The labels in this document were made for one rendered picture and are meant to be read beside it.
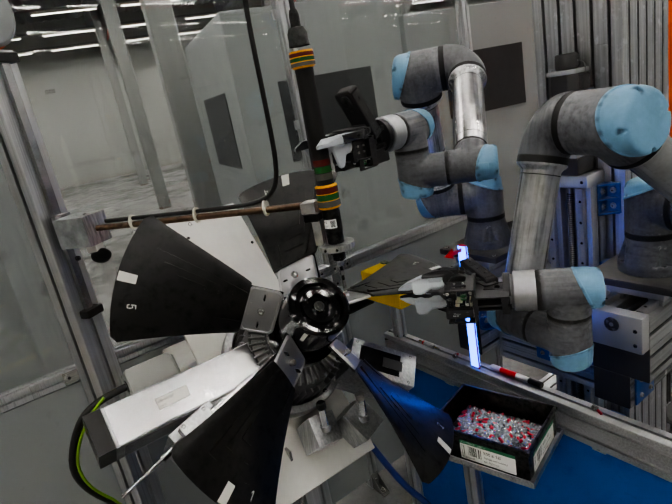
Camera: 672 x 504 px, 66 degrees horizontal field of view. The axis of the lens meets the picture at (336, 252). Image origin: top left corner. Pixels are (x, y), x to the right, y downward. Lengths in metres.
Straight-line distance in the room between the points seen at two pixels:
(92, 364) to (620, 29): 1.56
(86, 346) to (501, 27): 4.65
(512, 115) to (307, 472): 4.64
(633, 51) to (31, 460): 1.91
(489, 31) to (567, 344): 4.44
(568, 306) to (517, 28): 4.64
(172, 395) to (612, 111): 0.90
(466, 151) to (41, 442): 1.33
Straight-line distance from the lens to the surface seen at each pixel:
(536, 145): 1.07
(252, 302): 0.98
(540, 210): 1.08
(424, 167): 1.16
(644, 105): 1.00
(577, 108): 1.02
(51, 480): 1.75
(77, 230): 1.31
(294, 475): 1.15
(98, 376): 1.48
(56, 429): 1.69
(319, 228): 1.00
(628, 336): 1.37
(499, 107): 5.31
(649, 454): 1.22
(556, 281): 0.99
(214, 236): 1.31
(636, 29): 1.63
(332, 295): 0.98
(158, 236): 0.97
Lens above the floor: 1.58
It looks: 17 degrees down
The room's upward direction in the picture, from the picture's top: 11 degrees counter-clockwise
